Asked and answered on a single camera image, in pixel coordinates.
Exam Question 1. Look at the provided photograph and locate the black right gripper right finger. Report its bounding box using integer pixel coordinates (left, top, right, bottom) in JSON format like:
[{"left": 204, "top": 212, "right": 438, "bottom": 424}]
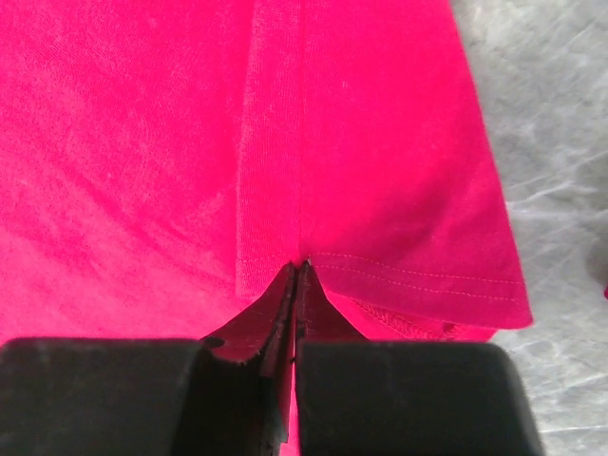
[{"left": 294, "top": 259, "right": 547, "bottom": 456}]

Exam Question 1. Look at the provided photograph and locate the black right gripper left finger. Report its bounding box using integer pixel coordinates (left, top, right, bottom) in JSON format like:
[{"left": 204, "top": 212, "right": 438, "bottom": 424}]
[{"left": 0, "top": 263, "right": 296, "bottom": 456}]

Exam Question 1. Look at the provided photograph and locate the crimson red t shirt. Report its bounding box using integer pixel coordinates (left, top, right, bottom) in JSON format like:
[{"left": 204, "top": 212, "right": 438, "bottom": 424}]
[{"left": 0, "top": 0, "right": 608, "bottom": 456}]

